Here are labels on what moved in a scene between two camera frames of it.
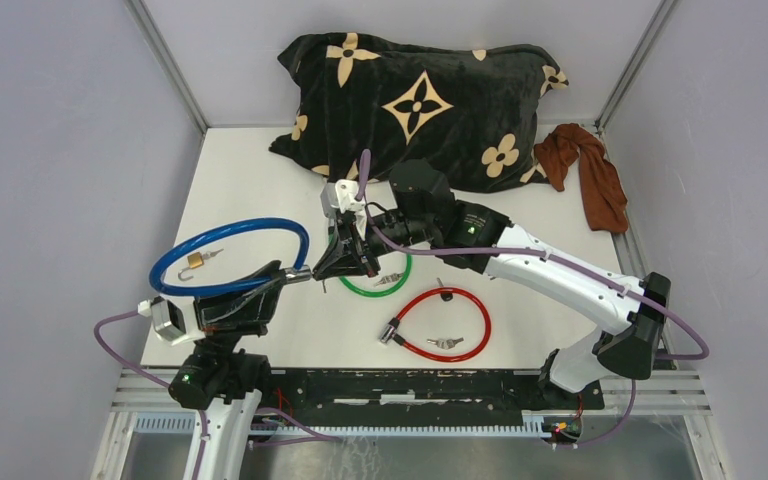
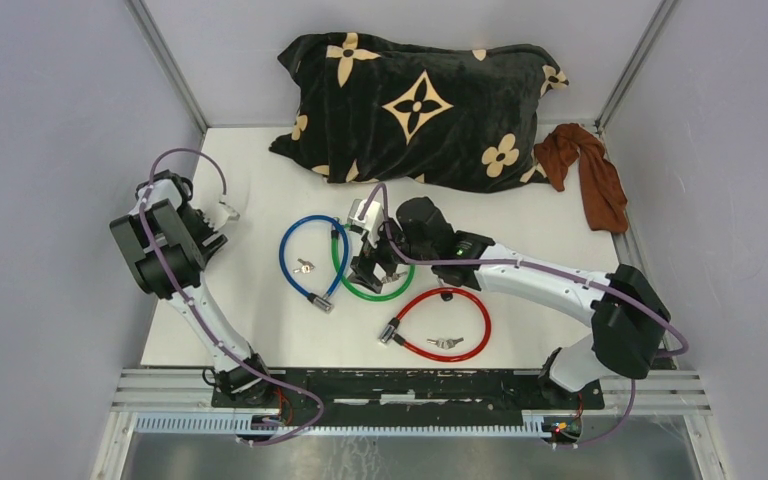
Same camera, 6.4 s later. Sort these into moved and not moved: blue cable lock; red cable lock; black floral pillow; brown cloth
Moved: blue cable lock
Not moved: brown cloth; black floral pillow; red cable lock
